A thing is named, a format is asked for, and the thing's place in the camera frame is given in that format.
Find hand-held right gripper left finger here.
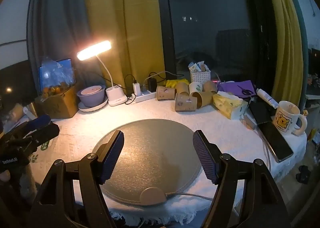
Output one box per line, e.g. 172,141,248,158
30,130,125,228

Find grey curtain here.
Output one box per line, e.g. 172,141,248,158
27,0,91,89

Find white green-print paper cup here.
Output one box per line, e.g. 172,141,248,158
189,82,203,94

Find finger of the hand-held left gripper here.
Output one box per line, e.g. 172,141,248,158
31,123,60,147
24,114,52,132

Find white mat cable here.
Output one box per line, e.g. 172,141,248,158
164,191,213,201

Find white desk lamp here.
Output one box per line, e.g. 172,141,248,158
77,40,127,107

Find bunch of small packets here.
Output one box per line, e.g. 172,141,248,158
188,61,209,73

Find black floor object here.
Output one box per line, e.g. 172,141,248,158
296,165,311,185

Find cardboard box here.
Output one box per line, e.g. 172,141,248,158
35,86,79,119

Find white power strip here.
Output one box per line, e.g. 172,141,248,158
131,90,157,103

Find black charger cable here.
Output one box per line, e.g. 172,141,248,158
124,74,137,105

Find pile of small oranges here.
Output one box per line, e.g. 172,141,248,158
41,82,69,94

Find black plug charger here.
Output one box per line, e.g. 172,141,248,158
147,77,157,92

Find purple bowl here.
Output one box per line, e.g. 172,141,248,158
77,85,106,108

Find white cartoon bear mug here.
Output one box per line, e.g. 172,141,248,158
271,101,308,136

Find yellow curtain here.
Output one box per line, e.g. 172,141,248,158
84,0,168,87
260,0,304,105

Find black smartphone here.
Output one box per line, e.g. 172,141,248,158
257,120,294,163

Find black scissors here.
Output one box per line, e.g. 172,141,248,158
237,85,254,96

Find white plastic basket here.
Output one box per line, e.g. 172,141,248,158
190,69,211,84

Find blue box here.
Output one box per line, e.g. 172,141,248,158
38,58,76,92

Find yellow tissue pack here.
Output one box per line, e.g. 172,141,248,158
213,91,249,120

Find yellow cloth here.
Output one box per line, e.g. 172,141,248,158
165,79,190,89

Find white plate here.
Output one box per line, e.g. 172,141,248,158
78,97,109,113

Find round grey heating mat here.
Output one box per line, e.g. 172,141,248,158
92,119,202,206

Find white tube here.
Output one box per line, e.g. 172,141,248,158
255,88,279,109

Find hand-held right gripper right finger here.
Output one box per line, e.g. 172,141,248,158
192,129,292,228

